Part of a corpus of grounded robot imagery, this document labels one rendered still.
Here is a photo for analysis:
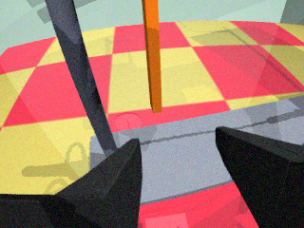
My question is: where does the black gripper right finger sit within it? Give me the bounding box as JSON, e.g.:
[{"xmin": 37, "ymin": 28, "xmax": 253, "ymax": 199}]
[{"xmin": 216, "ymin": 126, "xmax": 304, "ymax": 228}]

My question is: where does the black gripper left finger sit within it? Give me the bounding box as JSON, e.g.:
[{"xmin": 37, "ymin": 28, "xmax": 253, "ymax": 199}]
[{"xmin": 0, "ymin": 138, "xmax": 142, "ymax": 228}]

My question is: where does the orange handle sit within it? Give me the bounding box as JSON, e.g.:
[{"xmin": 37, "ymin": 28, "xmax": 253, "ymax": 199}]
[{"xmin": 142, "ymin": 0, "xmax": 162, "ymax": 114}]

